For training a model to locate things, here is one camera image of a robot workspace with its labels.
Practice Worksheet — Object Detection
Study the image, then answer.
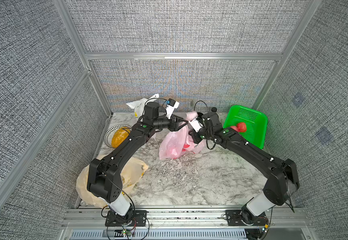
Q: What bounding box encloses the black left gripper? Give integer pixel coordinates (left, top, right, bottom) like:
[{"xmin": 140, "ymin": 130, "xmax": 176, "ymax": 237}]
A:
[{"xmin": 152, "ymin": 113, "xmax": 188, "ymax": 133}]

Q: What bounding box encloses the pink plastic bag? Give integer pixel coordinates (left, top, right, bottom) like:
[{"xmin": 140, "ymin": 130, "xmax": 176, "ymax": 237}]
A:
[{"xmin": 159, "ymin": 112, "xmax": 206, "ymax": 160}]

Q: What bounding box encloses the pink red apple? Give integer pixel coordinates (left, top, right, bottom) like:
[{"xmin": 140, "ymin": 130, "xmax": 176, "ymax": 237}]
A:
[{"xmin": 231, "ymin": 126, "xmax": 239, "ymax": 132}]

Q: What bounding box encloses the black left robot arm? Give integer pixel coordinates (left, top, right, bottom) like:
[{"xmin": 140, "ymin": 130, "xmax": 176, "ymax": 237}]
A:
[{"xmin": 87, "ymin": 102, "xmax": 189, "ymax": 219}]

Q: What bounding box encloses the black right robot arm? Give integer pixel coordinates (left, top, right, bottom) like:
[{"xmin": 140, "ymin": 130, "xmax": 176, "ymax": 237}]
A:
[{"xmin": 189, "ymin": 112, "xmax": 300, "ymax": 225}]

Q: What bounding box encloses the white plastic bag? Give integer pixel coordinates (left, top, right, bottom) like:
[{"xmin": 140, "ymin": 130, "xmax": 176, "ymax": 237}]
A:
[{"xmin": 126, "ymin": 94, "xmax": 159, "ymax": 118}]

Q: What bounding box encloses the green plastic basket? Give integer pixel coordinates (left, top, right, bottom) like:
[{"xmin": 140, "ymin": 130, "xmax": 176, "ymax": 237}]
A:
[{"xmin": 224, "ymin": 105, "xmax": 268, "ymax": 149}]

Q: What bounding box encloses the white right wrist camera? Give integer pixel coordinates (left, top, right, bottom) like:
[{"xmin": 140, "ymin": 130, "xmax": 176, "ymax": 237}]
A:
[{"xmin": 189, "ymin": 118, "xmax": 203, "ymax": 133}]

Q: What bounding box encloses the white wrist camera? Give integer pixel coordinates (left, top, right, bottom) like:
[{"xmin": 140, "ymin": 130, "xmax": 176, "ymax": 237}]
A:
[
  {"xmin": 189, "ymin": 118, "xmax": 203, "ymax": 133},
  {"xmin": 166, "ymin": 99, "xmax": 180, "ymax": 119}
]

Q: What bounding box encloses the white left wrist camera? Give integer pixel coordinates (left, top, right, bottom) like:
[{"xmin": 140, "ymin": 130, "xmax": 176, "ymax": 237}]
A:
[{"xmin": 166, "ymin": 99, "xmax": 180, "ymax": 119}]

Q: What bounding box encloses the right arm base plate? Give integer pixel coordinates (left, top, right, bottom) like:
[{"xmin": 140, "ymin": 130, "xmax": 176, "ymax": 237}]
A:
[{"xmin": 225, "ymin": 209, "xmax": 270, "ymax": 226}]

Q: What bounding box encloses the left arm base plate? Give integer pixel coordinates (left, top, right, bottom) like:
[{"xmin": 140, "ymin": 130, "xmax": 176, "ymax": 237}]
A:
[{"xmin": 105, "ymin": 210, "xmax": 147, "ymax": 227}]

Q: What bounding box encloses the aluminium front rail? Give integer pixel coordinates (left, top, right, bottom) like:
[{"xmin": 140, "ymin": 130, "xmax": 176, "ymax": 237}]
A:
[{"xmin": 61, "ymin": 205, "xmax": 313, "ymax": 230}]

